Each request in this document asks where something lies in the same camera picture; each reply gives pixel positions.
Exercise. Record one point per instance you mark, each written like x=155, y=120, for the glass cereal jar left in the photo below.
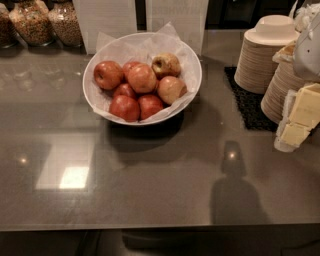
x=7, y=32

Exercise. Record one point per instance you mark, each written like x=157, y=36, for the rear stack of paper bowls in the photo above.
x=255, y=67

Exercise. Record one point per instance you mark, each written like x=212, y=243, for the black mesh mat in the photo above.
x=248, y=104

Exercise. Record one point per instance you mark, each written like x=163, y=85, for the red front right apple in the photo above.
x=149, y=105

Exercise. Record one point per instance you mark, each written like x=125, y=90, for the red apple behind centre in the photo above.
x=128, y=66

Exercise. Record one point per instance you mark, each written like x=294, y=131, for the red apple far left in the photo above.
x=108, y=75

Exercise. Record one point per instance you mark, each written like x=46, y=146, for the small red middle apple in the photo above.
x=126, y=90

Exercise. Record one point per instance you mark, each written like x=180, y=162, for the red-yellow apple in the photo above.
x=142, y=79

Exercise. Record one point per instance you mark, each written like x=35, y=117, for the stack of paper bowls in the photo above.
x=255, y=67
x=284, y=80

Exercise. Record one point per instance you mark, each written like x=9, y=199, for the red front left apple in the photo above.
x=125, y=107

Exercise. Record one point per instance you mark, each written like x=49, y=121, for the glass cereal jar right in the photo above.
x=65, y=24

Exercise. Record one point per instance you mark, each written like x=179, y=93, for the glass cereal jar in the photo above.
x=65, y=24
x=7, y=32
x=31, y=21

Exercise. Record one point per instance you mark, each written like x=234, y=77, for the yellow bruised back apple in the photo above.
x=166, y=64

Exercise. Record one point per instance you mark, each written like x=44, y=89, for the white bowl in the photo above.
x=91, y=96

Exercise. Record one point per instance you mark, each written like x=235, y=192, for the front stack of paper bowls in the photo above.
x=284, y=80

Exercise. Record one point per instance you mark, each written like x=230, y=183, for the white sign panel left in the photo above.
x=115, y=18

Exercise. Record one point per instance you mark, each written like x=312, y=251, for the glass cereal jar middle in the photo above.
x=31, y=21

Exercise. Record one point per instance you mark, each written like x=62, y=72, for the yellow-red right apple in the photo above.
x=170, y=89

